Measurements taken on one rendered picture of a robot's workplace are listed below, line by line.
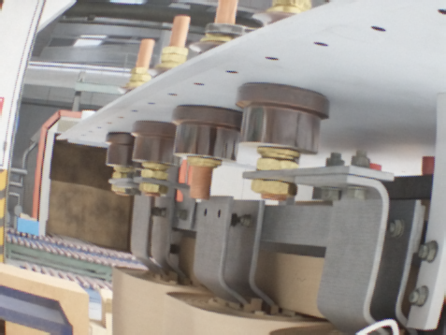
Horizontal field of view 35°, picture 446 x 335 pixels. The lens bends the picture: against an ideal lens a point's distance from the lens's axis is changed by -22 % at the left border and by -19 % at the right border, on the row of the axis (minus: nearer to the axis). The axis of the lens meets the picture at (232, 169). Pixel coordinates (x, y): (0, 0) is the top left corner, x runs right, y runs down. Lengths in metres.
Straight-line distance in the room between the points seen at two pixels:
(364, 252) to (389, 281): 0.05
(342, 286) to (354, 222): 0.07
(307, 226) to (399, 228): 0.27
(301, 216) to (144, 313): 0.54
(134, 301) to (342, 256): 0.78
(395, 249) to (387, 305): 0.06
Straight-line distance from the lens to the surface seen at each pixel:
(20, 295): 2.12
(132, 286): 1.56
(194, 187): 1.22
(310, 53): 0.75
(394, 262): 0.82
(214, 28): 1.22
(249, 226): 1.21
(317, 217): 1.03
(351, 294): 0.80
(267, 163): 0.96
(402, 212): 0.82
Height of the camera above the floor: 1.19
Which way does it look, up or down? 4 degrees up
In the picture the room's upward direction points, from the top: 7 degrees clockwise
